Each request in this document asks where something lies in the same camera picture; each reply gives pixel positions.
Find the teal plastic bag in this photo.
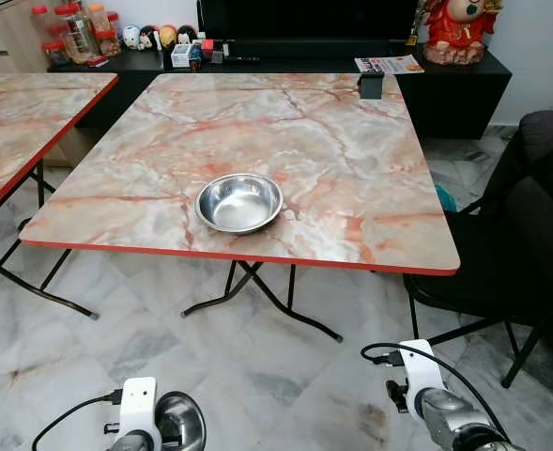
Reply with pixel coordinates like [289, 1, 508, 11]
[435, 184, 458, 213]

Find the black folding chair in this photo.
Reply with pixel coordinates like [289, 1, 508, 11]
[403, 110, 553, 389]

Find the large steel bowl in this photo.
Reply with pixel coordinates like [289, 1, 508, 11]
[195, 173, 284, 235]

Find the marble pattern folding table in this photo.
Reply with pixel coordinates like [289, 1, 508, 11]
[19, 71, 463, 343]
[0, 71, 120, 320]

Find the black low TV console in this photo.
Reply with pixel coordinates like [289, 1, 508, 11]
[49, 42, 514, 142]

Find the small black clamp box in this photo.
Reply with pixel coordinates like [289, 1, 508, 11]
[359, 72, 386, 101]

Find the printed paper leaflet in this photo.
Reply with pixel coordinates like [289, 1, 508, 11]
[354, 54, 425, 76]

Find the red fortune doll figurine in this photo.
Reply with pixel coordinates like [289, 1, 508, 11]
[421, 0, 504, 67]

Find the black television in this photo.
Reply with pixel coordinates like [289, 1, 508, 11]
[197, 0, 420, 43]

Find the small white box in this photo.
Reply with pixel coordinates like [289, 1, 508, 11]
[171, 45, 194, 69]

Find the white toy figurine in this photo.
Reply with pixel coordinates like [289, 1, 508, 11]
[122, 25, 142, 50]

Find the orange filled plastic jar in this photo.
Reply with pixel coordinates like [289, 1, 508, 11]
[88, 2, 110, 34]

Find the small red lid plastic jar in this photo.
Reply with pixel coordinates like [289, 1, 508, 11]
[43, 39, 70, 65]

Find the tall red lid plastic jar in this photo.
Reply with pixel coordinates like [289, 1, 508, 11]
[58, 5, 97, 62]

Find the light wooden drawer cabinet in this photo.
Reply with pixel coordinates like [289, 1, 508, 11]
[0, 0, 50, 76]

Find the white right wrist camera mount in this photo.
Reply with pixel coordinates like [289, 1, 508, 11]
[400, 339, 444, 396]

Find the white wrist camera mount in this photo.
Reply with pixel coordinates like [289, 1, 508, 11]
[400, 339, 444, 396]
[115, 378, 159, 443]

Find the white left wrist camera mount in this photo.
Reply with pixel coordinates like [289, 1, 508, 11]
[115, 378, 159, 443]

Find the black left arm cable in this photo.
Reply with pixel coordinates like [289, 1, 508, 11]
[32, 388, 125, 451]

